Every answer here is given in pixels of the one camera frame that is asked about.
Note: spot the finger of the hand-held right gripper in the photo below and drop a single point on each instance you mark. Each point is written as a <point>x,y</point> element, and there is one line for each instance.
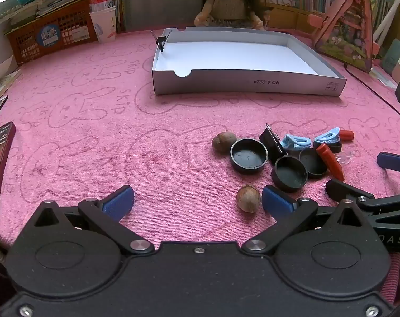
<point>343,189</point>
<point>394,161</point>

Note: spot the white paper cup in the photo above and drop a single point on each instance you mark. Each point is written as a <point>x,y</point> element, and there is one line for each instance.
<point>104,26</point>

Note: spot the pink toy house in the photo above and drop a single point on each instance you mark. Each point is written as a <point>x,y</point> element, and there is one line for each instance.
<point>345,33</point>

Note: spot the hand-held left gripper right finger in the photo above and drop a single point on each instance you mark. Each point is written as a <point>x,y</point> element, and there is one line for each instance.
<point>278,202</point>

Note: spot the teal notebook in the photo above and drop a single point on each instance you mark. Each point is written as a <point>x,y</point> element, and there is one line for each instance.
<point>393,54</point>

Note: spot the grey plastic storage box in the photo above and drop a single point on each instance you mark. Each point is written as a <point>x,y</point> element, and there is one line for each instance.
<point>160,0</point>

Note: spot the red plastic tube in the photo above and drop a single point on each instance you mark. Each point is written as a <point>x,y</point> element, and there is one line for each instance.
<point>346,135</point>
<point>330,161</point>

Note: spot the brown haired doll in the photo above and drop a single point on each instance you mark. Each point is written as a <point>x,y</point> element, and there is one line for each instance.
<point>231,3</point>

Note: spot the black binder clip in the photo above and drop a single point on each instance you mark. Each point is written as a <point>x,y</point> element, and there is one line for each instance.
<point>271,142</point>
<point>160,41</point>

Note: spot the clear plastic dome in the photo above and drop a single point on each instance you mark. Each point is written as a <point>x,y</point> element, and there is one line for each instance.
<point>348,157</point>

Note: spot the brown hazelnut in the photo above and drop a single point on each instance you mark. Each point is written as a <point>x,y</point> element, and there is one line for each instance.
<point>224,142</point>
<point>248,198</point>

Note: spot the light blue plastic clip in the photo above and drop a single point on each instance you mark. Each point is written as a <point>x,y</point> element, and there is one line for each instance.
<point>295,142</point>
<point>328,136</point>

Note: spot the upright blue books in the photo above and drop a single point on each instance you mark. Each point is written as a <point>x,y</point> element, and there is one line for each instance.
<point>116,0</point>

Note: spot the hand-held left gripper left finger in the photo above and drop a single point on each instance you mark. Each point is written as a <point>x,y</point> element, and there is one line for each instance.
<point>119,202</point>

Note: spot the white cardboard box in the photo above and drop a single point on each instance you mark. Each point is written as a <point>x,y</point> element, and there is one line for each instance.
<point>236,56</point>

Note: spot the black round cap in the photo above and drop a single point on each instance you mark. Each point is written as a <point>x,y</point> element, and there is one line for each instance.
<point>248,155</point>
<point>289,173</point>
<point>313,162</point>
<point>337,147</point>

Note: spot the yellow wooden drawer shelf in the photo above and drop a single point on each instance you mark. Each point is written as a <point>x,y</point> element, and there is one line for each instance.
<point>285,18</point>

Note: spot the orange plastic basket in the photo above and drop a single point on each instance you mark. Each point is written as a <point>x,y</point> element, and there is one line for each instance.
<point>64,33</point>

